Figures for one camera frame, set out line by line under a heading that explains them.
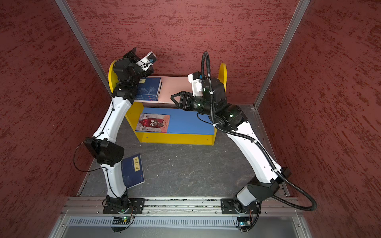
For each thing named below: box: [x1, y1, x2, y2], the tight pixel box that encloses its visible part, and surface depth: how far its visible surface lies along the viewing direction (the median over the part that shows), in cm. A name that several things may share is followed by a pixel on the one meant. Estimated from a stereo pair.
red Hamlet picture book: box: [135, 113, 171, 133], surface depth 92 cm
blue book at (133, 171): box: [121, 153, 145, 189], surface depth 87 cm
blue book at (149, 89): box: [135, 77, 162, 101], surface depth 69 cm
